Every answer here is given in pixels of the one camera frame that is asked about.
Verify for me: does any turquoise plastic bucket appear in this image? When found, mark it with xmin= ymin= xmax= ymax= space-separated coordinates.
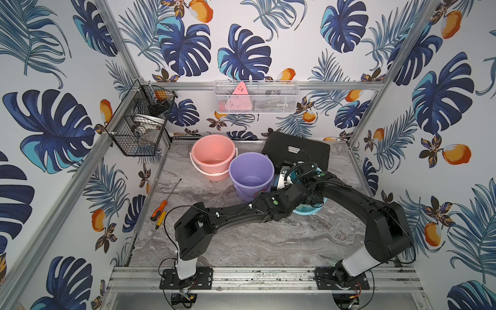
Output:
xmin=273 ymin=161 xmax=328 ymax=216

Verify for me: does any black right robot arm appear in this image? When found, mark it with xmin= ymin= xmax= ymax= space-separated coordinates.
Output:
xmin=293 ymin=172 xmax=413 ymax=280

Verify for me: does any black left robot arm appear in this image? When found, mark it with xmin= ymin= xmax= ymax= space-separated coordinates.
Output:
xmin=174 ymin=183 xmax=309 ymax=280

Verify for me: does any purple plastic bucket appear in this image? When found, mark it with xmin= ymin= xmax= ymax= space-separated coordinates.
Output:
xmin=229 ymin=152 xmax=275 ymax=202

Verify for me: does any pink plastic bucket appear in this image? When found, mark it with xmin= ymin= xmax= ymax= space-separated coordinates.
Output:
xmin=189 ymin=134 xmax=238 ymax=182

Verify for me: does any black plastic tool case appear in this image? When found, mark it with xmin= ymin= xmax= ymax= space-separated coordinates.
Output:
xmin=262 ymin=132 xmax=330 ymax=172

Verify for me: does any pink triangular object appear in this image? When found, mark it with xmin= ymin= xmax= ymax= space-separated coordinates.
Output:
xmin=225 ymin=81 xmax=253 ymax=112

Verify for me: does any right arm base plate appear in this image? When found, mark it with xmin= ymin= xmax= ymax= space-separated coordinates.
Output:
xmin=314 ymin=267 xmax=370 ymax=291

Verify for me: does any white wire shelf basket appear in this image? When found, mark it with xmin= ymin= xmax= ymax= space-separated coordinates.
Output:
xmin=213 ymin=81 xmax=300 ymax=114

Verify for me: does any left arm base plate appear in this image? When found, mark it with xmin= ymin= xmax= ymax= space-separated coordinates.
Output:
xmin=159 ymin=267 xmax=213 ymax=290

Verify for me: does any yellow handled screwdriver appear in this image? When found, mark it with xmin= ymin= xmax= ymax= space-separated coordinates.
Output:
xmin=155 ymin=211 xmax=167 ymax=229

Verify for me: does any orange handled screwdriver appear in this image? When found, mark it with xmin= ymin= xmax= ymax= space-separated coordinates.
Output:
xmin=151 ymin=179 xmax=182 ymax=222

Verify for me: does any black wire basket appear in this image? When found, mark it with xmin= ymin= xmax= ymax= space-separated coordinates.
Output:
xmin=105 ymin=80 xmax=178 ymax=157

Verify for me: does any aluminium front rail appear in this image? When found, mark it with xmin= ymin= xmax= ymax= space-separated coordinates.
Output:
xmin=107 ymin=266 xmax=424 ymax=293

